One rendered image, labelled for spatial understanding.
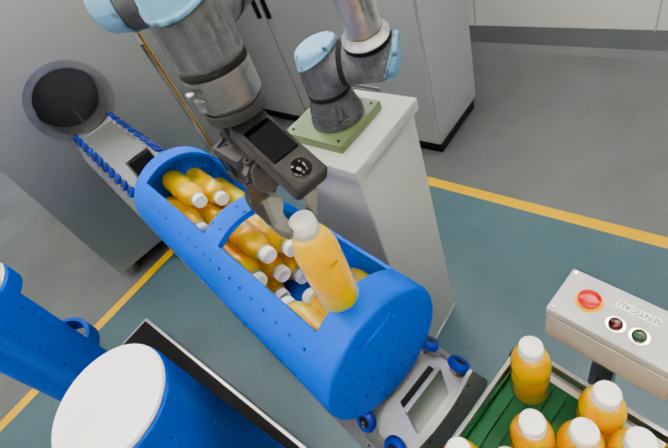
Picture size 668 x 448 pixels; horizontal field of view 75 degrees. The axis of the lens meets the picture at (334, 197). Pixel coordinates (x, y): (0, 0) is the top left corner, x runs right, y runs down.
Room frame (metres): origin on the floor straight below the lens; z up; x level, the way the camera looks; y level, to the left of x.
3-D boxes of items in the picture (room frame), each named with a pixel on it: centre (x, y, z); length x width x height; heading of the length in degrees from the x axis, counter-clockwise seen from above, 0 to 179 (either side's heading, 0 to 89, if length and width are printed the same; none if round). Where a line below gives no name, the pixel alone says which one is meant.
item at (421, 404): (0.33, 0.00, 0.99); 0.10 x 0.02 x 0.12; 118
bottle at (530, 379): (0.30, -0.20, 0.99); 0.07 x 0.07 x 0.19
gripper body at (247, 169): (0.46, 0.06, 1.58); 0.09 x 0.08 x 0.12; 28
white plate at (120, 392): (0.58, 0.66, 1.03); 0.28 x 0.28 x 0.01
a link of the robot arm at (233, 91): (0.46, 0.06, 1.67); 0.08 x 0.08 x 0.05
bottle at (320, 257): (0.43, 0.06, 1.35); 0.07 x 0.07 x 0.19
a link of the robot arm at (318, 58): (1.04, -0.11, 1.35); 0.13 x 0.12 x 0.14; 61
